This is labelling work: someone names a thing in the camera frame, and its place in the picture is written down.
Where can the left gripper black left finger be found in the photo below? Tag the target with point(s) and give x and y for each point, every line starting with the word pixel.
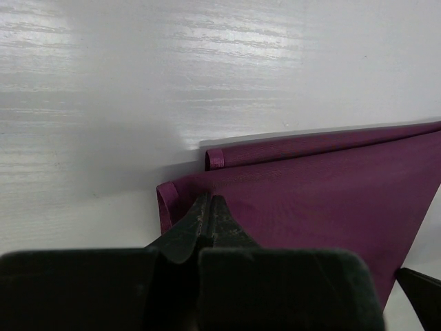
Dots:
pixel 179 242

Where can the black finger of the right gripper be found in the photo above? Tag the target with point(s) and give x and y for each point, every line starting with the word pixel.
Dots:
pixel 423 292

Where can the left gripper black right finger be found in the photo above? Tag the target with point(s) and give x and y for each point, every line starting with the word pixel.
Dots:
pixel 222 230

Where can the purple cloth napkin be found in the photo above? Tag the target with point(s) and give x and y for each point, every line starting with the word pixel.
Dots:
pixel 366 191

